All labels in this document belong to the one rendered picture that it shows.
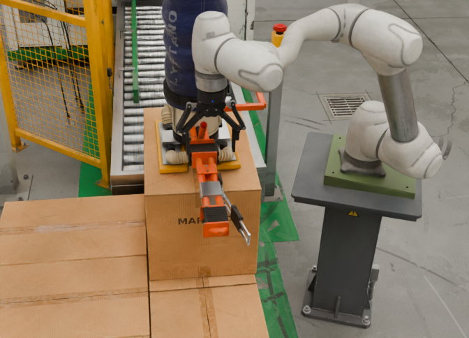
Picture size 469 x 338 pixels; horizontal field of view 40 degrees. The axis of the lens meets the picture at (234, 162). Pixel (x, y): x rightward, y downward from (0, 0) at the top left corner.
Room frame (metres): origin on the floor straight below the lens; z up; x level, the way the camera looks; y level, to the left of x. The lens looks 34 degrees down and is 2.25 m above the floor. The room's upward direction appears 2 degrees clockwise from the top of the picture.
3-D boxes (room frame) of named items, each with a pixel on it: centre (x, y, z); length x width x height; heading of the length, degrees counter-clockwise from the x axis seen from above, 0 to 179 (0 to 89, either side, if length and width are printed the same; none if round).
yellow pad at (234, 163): (2.03, 0.05, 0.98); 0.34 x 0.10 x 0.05; 10
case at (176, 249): (2.03, 0.14, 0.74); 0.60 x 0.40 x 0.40; 8
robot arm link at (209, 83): (1.59, 0.07, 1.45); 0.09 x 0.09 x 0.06
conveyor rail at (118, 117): (3.46, 0.70, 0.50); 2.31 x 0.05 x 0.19; 9
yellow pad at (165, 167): (2.00, 0.24, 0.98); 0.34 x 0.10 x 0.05; 10
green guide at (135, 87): (3.82, 0.70, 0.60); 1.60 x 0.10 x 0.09; 9
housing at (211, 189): (1.56, 0.07, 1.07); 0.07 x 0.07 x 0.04; 10
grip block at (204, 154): (1.77, 0.10, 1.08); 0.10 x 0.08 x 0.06; 100
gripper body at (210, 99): (1.59, 0.07, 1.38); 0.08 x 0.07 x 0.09; 99
